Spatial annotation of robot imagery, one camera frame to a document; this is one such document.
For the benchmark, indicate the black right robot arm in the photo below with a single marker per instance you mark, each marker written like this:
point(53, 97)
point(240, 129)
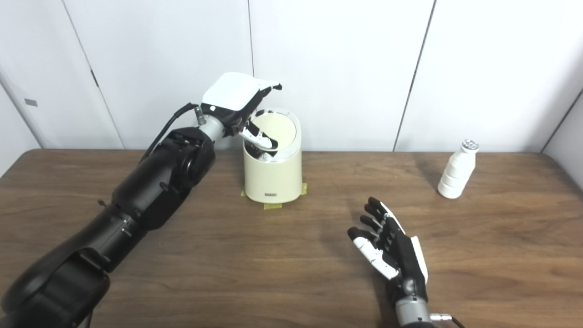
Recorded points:
point(413, 314)

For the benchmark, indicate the cream-colored bin body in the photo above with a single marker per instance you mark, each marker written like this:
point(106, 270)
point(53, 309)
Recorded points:
point(273, 177)

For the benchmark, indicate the cream round bin lid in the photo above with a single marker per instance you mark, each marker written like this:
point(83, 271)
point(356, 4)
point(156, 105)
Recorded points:
point(278, 127)

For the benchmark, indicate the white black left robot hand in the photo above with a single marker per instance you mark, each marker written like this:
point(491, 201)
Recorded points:
point(230, 93)

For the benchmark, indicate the grey wall label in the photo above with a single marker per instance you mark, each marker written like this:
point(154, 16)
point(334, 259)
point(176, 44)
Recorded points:
point(31, 102)

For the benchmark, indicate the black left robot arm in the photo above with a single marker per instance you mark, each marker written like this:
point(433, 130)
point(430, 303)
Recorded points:
point(136, 196)

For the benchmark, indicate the small white plastic bottle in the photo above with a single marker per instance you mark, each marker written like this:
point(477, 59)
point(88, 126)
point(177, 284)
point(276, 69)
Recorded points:
point(456, 173)

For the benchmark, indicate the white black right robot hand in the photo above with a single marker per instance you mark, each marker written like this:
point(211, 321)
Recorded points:
point(397, 250)

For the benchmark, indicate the black wall panel hinge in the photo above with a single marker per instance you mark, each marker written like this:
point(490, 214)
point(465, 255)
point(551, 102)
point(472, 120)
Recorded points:
point(94, 78)

